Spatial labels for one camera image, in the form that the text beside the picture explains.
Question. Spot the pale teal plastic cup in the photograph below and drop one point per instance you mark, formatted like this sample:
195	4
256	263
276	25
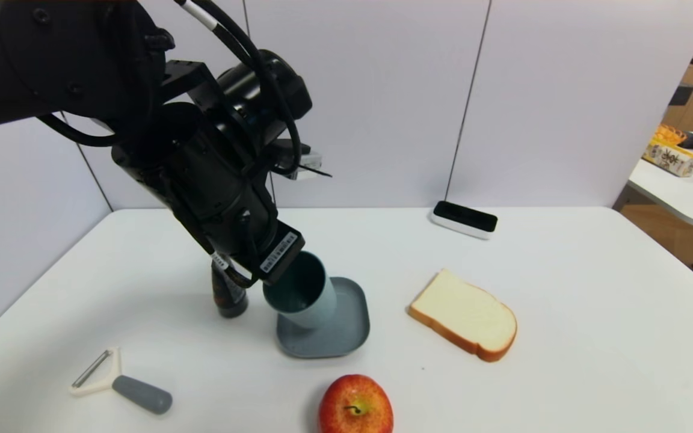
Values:
322	300

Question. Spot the yellow printed box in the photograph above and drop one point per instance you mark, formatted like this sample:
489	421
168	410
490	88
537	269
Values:
671	159

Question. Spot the grey-blue square dish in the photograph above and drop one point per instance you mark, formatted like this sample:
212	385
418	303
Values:
349	325

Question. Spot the orange snack pack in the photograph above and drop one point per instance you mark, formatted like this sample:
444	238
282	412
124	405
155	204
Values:
670	133

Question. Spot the white bread slice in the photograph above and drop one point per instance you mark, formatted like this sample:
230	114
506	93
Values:
464	316

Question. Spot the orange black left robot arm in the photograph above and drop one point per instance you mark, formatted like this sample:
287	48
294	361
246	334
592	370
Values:
52	60

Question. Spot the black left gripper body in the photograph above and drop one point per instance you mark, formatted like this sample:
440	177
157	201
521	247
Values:
279	249

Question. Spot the white side table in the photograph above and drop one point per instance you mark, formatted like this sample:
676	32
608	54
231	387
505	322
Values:
683	192

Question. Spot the black red cosmetic tube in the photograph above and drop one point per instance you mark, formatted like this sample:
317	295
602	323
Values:
232	304

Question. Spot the black white flat device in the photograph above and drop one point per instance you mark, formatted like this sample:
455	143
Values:
464	216

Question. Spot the red apple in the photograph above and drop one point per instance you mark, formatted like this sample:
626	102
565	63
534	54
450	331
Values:
355	406

